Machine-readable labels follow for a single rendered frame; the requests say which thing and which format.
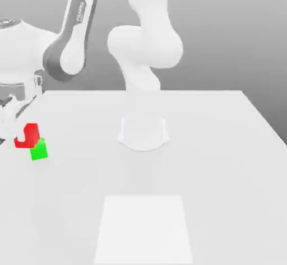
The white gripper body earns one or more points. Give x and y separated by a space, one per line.
10 112

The small red cube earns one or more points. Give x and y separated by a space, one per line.
31 135

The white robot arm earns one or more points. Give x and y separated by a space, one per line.
143 45

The small green cube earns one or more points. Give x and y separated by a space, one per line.
39 152

